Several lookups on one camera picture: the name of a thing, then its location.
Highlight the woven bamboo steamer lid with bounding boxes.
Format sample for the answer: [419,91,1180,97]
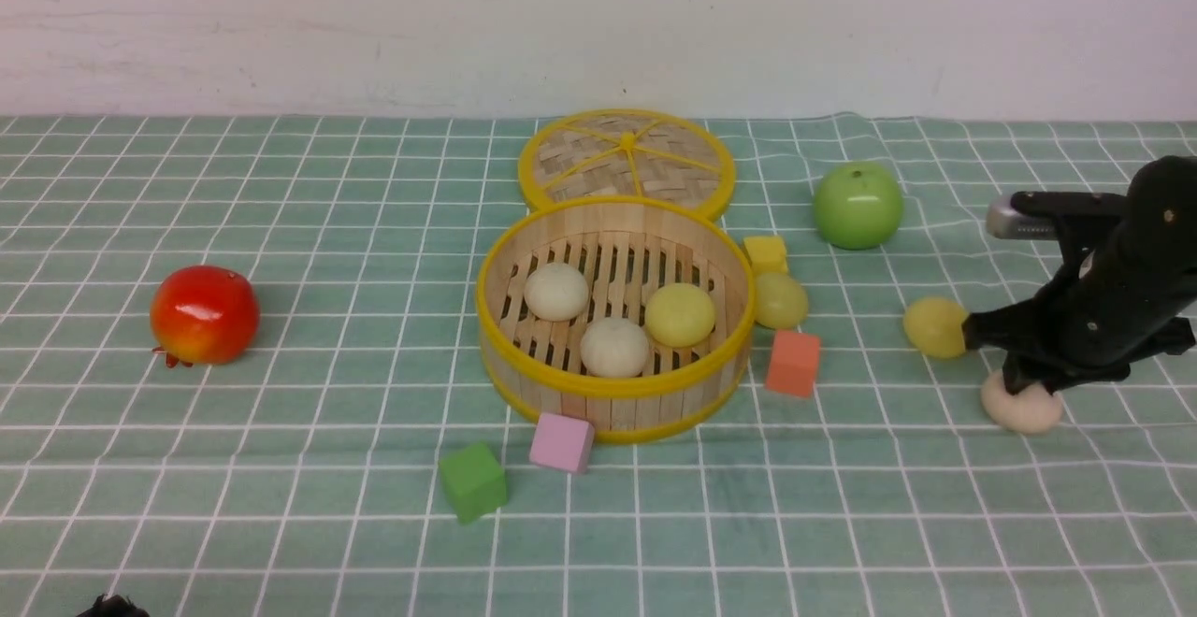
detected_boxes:
[517,108,736,220]

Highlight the green apple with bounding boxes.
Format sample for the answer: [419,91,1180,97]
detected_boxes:
[813,161,903,252]

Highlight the pink cube block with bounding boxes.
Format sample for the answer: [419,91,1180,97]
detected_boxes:
[527,412,595,474]

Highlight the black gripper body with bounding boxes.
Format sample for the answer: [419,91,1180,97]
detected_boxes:
[1011,190,1193,373]

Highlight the yellow cube block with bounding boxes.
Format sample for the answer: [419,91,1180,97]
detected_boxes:
[743,237,789,276]

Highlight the red pomegranate fruit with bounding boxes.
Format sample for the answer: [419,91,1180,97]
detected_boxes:
[148,265,261,368]

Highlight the orange cube block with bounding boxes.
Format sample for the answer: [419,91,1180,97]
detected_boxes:
[764,329,822,399]

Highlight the green cube block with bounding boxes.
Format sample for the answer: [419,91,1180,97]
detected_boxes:
[438,442,509,524]

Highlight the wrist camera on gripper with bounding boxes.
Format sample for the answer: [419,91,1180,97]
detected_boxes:
[985,195,1059,241]

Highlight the green checkered tablecloth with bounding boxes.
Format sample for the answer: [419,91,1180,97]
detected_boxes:
[1,113,1196,616]

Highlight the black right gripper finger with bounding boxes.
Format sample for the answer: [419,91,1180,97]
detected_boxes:
[1002,353,1076,395]

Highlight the bamboo steamer tray yellow rim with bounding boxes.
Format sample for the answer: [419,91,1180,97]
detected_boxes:
[474,195,757,444]

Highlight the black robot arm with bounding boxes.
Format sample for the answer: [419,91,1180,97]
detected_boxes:
[961,156,1196,395]

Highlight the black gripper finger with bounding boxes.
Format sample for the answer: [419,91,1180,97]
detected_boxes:
[961,310,1034,352]

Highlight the yellow bun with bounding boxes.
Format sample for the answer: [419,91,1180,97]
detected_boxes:
[754,272,809,329]
[903,294,970,359]
[642,283,715,349]

